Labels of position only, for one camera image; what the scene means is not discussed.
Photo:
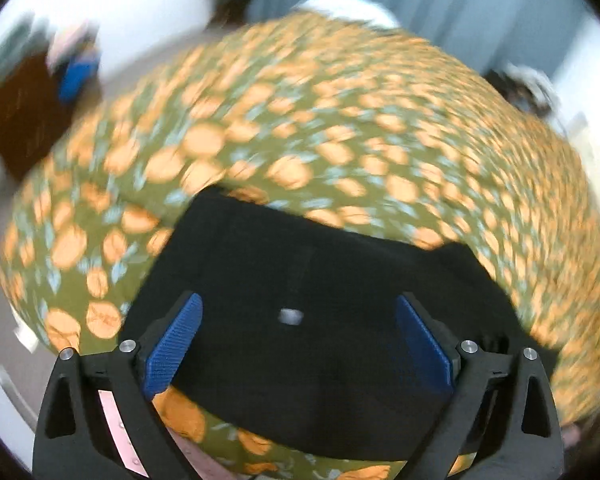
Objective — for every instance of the brown wooden cabinet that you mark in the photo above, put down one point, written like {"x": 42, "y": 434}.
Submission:
{"x": 32, "y": 117}

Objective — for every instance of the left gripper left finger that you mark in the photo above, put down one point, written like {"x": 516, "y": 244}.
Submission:
{"x": 72, "y": 439}

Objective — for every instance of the blue cloth pile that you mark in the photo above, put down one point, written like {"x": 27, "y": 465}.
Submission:
{"x": 74, "y": 73}

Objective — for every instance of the white pillow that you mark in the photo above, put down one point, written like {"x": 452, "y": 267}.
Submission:
{"x": 368, "y": 12}

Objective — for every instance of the grey fluffy item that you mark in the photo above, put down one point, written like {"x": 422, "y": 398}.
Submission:
{"x": 526, "y": 88}

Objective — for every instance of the grey folded clothes stack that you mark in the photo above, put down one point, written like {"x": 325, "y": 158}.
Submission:
{"x": 24, "y": 39}

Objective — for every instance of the black pants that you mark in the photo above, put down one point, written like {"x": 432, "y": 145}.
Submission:
{"x": 299, "y": 342}

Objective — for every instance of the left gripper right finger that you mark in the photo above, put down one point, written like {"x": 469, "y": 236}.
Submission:
{"x": 500, "y": 421}

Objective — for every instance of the green orange floral bedspread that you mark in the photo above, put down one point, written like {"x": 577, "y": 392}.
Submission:
{"x": 367, "y": 131}

